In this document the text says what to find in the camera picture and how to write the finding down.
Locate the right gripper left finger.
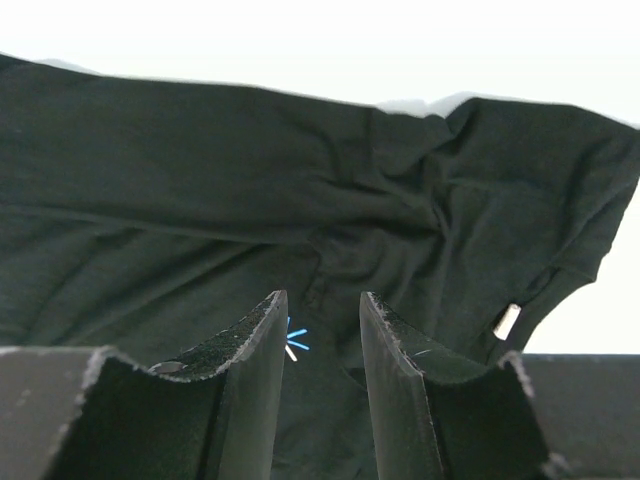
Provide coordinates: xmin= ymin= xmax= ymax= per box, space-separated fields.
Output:
xmin=1 ymin=290 xmax=288 ymax=479

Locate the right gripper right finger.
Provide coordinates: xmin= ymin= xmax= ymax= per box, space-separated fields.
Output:
xmin=359 ymin=292 xmax=570 ymax=479

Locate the black t shirt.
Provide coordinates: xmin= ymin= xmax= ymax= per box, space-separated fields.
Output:
xmin=1 ymin=56 xmax=639 ymax=479

